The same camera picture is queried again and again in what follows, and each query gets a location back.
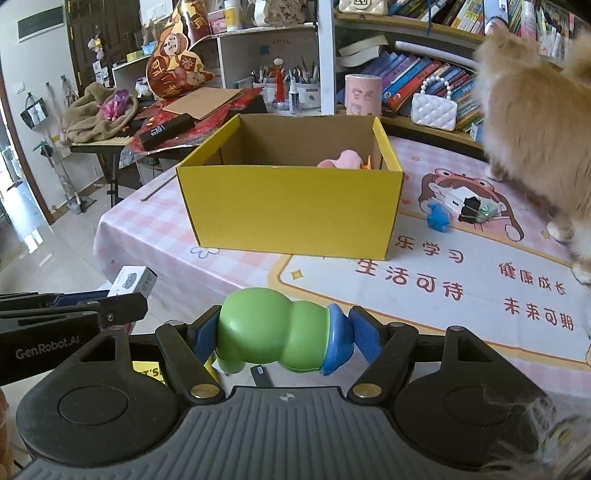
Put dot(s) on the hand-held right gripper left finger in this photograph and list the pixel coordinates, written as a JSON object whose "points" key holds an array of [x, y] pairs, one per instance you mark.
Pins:
{"points": [[205, 337]]}

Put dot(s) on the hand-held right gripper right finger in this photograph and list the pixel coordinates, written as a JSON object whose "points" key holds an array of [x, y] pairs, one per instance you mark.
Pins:
{"points": [[364, 332]]}

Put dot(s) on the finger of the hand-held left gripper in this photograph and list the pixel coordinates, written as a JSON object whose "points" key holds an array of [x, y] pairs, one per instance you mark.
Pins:
{"points": [[120, 309], [78, 297]]}

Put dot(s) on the green and blue toy bottle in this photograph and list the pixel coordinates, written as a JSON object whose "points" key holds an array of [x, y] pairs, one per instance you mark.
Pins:
{"points": [[268, 327]]}

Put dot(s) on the yellow cardboard box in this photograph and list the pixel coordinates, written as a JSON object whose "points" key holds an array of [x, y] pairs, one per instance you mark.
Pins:
{"points": [[286, 207]]}

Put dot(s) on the pink plush toy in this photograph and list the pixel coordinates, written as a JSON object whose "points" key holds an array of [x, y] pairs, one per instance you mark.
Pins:
{"points": [[346, 160]]}

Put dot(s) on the small white box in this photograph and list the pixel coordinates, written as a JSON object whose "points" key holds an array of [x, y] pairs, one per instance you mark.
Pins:
{"points": [[134, 281]]}

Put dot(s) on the pink printed tablecloth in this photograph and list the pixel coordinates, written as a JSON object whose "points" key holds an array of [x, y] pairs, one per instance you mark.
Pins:
{"points": [[415, 300]]}

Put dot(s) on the yellow label packet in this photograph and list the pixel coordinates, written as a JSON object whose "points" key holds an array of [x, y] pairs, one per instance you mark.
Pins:
{"points": [[147, 371]]}

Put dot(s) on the black stand table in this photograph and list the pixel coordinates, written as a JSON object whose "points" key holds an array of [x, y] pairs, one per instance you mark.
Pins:
{"points": [[113, 170]]}

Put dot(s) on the small blue toy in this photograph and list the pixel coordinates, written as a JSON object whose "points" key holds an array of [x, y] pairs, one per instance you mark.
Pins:
{"points": [[437, 217]]}

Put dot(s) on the white charger plug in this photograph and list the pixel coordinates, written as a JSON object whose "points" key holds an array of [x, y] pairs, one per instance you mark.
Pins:
{"points": [[455, 202]]}

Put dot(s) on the brown plush cloth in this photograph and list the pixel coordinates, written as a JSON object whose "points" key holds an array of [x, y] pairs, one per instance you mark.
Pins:
{"points": [[92, 115]]}

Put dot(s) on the long black box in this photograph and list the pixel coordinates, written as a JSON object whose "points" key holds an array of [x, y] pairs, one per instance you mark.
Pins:
{"points": [[166, 130]]}

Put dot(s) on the brown cardboard sheet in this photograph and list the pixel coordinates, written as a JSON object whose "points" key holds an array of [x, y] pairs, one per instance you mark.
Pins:
{"points": [[203, 102]]}

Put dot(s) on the white quilted handbag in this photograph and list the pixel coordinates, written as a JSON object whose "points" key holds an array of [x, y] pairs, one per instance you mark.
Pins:
{"points": [[434, 110]]}

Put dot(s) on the pink cylinder container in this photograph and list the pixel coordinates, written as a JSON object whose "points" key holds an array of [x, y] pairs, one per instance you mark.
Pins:
{"points": [[364, 94]]}

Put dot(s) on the white pen cup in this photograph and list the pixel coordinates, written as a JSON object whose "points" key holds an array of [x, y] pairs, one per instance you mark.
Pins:
{"points": [[308, 94]]}

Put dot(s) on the red paper decoration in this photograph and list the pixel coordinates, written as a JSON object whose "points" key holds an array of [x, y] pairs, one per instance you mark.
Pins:
{"points": [[173, 60]]}

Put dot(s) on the row of colourful books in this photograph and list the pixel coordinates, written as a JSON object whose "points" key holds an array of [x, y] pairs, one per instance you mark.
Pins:
{"points": [[406, 78]]}

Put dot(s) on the red tassel ornament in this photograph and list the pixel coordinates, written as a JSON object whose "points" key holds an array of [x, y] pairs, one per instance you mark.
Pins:
{"points": [[279, 83]]}

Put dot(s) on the orange cat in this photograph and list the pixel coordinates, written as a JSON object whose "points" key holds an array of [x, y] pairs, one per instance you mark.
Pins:
{"points": [[531, 115]]}

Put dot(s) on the white wooden bookshelf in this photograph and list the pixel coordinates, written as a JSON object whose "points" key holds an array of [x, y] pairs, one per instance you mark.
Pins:
{"points": [[325, 55]]}

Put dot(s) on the white side shelf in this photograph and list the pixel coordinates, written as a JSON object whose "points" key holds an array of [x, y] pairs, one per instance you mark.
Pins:
{"points": [[240, 50]]}

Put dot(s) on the cream quilted handbag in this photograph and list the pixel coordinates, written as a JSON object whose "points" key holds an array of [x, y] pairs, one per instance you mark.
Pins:
{"points": [[362, 7]]}

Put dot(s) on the rabbit figurine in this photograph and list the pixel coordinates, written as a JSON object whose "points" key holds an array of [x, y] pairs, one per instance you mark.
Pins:
{"points": [[274, 11]]}

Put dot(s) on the shelf row of thin books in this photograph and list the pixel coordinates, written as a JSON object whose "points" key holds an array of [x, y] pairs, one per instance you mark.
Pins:
{"points": [[461, 14]]}

